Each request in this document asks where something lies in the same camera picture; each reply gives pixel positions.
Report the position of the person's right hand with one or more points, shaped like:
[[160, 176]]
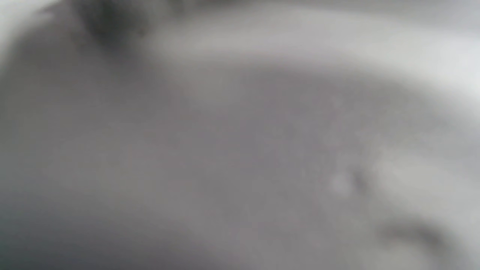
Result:
[[112, 22]]

